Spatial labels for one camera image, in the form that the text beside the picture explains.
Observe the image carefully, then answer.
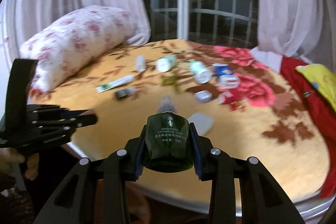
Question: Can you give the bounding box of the dark green glass bottle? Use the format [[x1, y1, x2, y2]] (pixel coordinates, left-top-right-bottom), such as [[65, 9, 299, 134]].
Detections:
[[144, 97, 193, 173]]

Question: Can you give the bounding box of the white toothpaste tube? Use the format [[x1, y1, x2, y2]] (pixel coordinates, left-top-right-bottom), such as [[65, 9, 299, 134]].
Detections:
[[96, 75, 134, 93]]

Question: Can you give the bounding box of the yellow plastic hair clip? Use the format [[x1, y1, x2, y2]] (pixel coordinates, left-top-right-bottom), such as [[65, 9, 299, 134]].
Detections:
[[161, 73, 181, 93]]

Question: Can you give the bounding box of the small lavender square case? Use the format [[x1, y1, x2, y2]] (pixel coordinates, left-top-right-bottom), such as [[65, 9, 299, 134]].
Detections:
[[194, 90, 213, 103]]

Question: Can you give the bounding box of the white wall charger plug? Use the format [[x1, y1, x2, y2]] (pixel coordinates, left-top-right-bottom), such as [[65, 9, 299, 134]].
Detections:
[[187, 113, 214, 136]]

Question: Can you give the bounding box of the right sheer pink curtain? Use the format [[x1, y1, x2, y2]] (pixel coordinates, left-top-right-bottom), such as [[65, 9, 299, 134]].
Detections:
[[257, 0, 335, 71]]

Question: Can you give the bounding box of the yellow cartoon pillow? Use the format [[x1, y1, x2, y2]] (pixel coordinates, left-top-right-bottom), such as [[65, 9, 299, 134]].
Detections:
[[295, 64, 336, 110]]

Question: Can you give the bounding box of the white bottle green cap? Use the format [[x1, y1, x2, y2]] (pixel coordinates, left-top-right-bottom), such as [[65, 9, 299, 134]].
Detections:
[[189, 60, 213, 84]]

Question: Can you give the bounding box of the blue white medicine box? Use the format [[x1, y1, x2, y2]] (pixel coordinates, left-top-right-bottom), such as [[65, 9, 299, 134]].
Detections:
[[213, 63, 240, 89]]

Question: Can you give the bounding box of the person left hand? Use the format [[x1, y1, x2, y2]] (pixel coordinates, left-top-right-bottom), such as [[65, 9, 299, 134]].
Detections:
[[0, 148, 39, 180]]

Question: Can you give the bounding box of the yellow floral bed blanket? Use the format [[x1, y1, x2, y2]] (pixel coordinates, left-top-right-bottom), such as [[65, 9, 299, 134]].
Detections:
[[33, 40, 330, 202]]

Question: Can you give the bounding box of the small white tube bottle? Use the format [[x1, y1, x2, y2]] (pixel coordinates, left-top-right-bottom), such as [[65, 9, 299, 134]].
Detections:
[[135, 55, 146, 73]]

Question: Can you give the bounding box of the small dark grey cylinder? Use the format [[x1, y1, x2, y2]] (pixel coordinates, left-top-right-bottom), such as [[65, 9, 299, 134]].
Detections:
[[114, 88, 137, 101]]

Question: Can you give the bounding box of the floral folded quilt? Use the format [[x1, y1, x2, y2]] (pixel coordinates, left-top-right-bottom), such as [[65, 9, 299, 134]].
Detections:
[[20, 5, 137, 93]]

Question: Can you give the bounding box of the red plush toy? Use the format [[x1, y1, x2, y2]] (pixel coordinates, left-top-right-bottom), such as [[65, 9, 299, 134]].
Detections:
[[218, 89, 245, 111]]

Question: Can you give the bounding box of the red blanket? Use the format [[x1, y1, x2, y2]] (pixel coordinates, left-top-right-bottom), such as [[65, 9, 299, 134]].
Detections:
[[280, 56, 335, 198]]

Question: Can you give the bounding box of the white green round jar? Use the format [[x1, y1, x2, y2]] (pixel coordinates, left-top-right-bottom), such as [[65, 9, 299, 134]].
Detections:
[[155, 55, 176, 73]]

